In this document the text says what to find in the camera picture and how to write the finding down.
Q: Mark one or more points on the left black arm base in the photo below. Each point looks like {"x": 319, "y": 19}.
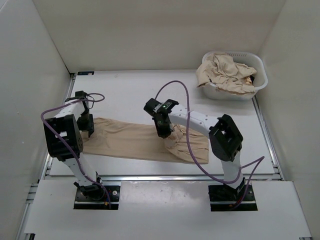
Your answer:
{"x": 94, "y": 197}

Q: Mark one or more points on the right aluminium rail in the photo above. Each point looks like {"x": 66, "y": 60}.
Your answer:
{"x": 268, "y": 140}

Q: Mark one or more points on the beige clothes pile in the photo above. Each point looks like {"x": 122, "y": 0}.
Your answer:
{"x": 228, "y": 76}

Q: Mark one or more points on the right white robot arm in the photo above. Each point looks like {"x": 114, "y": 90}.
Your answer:
{"x": 223, "y": 134}

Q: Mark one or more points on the black corner label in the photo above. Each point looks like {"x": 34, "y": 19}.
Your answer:
{"x": 85, "y": 73}

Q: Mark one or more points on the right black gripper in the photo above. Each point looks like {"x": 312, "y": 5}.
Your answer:
{"x": 164, "y": 133}

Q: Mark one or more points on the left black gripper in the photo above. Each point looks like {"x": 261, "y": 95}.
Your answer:
{"x": 89, "y": 127}

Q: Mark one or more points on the front aluminium rail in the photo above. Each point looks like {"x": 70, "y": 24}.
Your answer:
{"x": 258, "y": 177}

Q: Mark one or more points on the beige trousers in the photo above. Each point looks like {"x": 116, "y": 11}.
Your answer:
{"x": 140, "y": 141}

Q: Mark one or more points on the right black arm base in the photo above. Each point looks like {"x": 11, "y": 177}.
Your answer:
{"x": 223, "y": 201}

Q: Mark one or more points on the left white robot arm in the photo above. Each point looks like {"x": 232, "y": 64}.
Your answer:
{"x": 78, "y": 105}

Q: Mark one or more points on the white laundry basket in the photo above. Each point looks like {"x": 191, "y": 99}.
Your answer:
{"x": 260, "y": 79}

